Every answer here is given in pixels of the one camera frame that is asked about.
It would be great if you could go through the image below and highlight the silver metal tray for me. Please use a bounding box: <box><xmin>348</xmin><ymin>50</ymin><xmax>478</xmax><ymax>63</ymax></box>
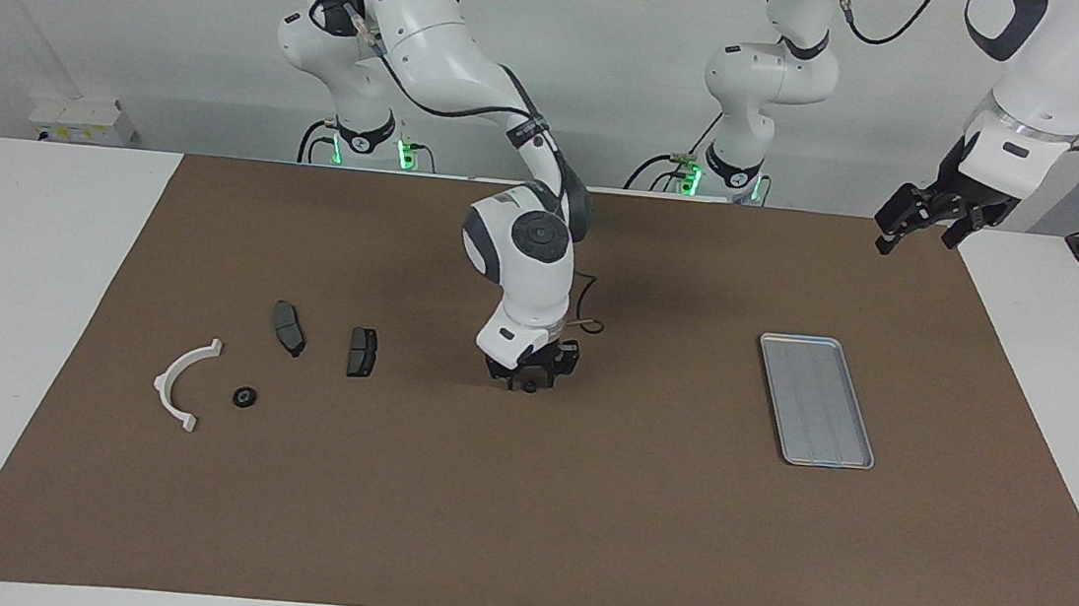
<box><xmin>748</xmin><ymin>331</ymin><xmax>887</xmax><ymax>473</ymax></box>

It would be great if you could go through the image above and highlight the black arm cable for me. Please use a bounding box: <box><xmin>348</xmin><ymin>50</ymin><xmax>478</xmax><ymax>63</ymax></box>
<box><xmin>326</xmin><ymin>13</ymin><xmax>632</xmax><ymax>340</ymax></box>
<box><xmin>827</xmin><ymin>0</ymin><xmax>946</xmax><ymax>52</ymax></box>

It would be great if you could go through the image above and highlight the brown table mat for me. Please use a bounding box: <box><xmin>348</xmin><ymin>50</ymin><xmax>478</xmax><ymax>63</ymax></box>
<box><xmin>0</xmin><ymin>132</ymin><xmax>1079</xmax><ymax>606</ymax></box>

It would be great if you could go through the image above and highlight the black right base cable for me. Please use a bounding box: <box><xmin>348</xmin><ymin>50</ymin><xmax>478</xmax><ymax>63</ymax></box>
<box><xmin>296</xmin><ymin>117</ymin><xmax>340</xmax><ymax>167</ymax></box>

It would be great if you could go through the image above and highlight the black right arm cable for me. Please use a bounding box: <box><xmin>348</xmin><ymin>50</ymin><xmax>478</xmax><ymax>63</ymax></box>
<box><xmin>326</xmin><ymin>13</ymin><xmax>632</xmax><ymax>340</ymax></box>

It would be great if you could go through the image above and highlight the black base cable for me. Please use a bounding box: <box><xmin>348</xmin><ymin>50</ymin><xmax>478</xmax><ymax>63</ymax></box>
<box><xmin>296</xmin><ymin>117</ymin><xmax>340</xmax><ymax>167</ymax></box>
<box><xmin>624</xmin><ymin>104</ymin><xmax>723</xmax><ymax>199</ymax></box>

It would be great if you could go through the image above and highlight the dark grey curved brake pad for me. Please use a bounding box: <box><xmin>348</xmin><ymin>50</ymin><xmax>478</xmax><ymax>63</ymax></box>
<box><xmin>268</xmin><ymin>300</ymin><xmax>310</xmax><ymax>360</ymax></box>

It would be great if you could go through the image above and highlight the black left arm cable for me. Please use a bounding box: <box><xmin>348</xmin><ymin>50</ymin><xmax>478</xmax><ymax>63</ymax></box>
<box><xmin>827</xmin><ymin>0</ymin><xmax>946</xmax><ymax>52</ymax></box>

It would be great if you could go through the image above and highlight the black left base cable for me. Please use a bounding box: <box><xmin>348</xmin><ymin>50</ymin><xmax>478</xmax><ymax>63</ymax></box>
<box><xmin>624</xmin><ymin>104</ymin><xmax>723</xmax><ymax>199</ymax></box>

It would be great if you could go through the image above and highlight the dark grey squarish brake pad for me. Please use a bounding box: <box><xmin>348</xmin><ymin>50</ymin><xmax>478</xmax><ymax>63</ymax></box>
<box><xmin>345</xmin><ymin>325</ymin><xmax>380</xmax><ymax>380</ymax></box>

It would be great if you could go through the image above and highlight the white curved plastic bracket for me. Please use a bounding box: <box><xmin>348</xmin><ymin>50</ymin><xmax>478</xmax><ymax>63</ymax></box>
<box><xmin>148</xmin><ymin>333</ymin><xmax>225</xmax><ymax>437</ymax></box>

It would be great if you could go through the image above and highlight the white power box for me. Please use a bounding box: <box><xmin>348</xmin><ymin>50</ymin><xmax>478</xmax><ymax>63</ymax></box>
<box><xmin>29</xmin><ymin>91</ymin><xmax>139</xmax><ymax>149</ymax></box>

